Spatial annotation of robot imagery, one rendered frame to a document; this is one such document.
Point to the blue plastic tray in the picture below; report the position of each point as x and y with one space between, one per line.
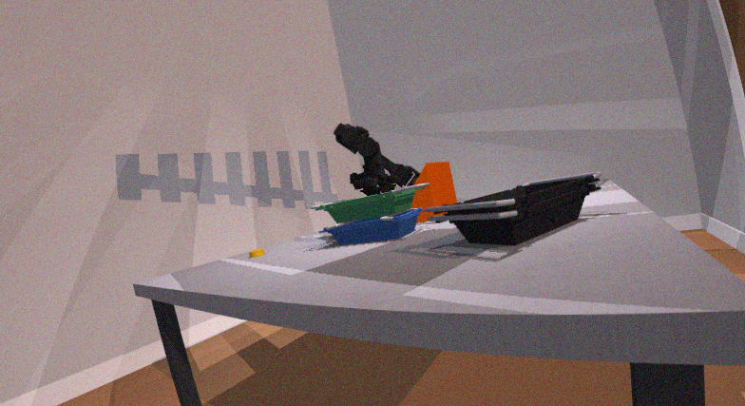
375 230

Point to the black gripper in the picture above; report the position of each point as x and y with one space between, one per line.
376 176

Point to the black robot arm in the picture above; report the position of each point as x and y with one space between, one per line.
355 140

